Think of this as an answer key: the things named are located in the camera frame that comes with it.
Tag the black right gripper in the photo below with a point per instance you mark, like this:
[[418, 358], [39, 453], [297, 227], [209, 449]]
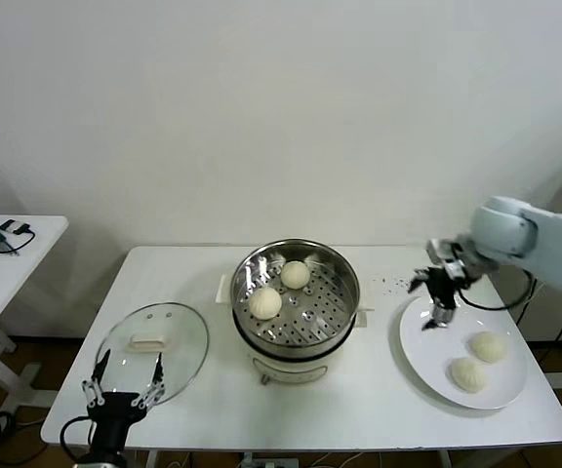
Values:
[[443, 291]]

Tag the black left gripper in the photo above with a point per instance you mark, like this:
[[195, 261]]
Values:
[[112, 414]]

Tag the white steamed baozi bun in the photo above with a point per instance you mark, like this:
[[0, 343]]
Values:
[[294, 274], [265, 303], [469, 375], [488, 346]]

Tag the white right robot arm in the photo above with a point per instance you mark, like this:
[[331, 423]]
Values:
[[554, 244]]

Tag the stainless steel steamer basket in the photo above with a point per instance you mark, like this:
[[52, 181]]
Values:
[[339, 273]]

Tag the large white plate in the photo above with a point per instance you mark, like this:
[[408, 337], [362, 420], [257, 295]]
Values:
[[417, 351]]

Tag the white side table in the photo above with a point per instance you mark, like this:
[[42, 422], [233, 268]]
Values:
[[22, 273]]

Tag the white power strip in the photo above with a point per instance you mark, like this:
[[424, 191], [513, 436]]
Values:
[[273, 463]]

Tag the small black white device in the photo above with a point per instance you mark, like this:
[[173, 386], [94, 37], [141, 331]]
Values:
[[12, 225]]

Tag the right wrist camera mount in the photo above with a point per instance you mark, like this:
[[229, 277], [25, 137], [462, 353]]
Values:
[[444, 257]]

